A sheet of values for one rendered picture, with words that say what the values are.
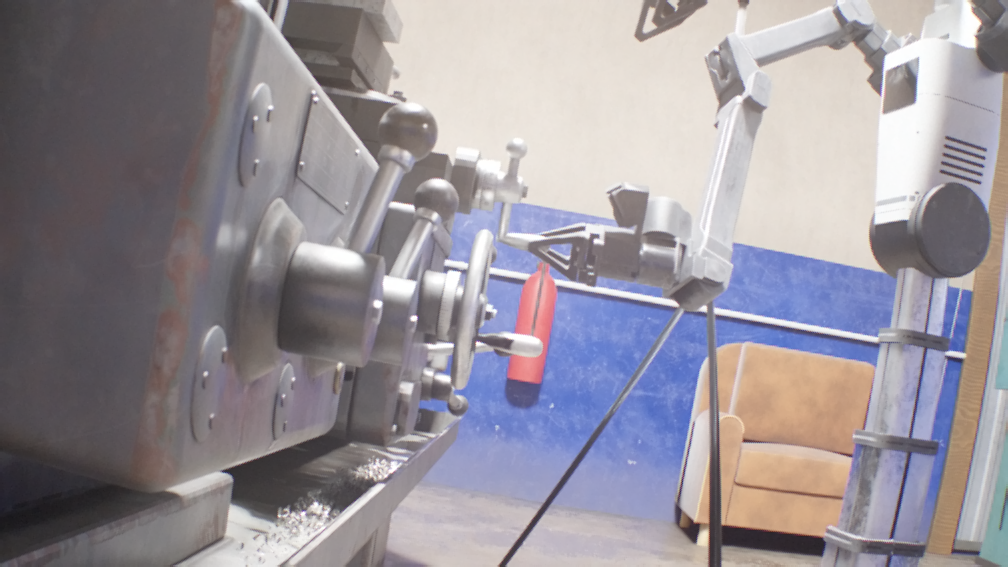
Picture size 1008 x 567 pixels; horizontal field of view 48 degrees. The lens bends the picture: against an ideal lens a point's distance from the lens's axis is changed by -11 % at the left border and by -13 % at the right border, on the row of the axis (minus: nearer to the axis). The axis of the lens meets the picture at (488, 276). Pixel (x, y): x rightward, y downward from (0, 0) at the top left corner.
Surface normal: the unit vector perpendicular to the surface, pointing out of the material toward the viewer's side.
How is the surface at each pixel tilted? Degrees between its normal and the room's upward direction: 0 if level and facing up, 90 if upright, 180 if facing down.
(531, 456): 90
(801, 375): 84
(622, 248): 111
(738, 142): 65
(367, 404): 90
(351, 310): 93
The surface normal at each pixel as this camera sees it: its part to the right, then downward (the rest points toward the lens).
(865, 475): -0.97, -0.18
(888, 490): 0.14, -0.04
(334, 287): 0.02, -0.32
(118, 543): 0.98, 0.18
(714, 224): 0.42, -0.51
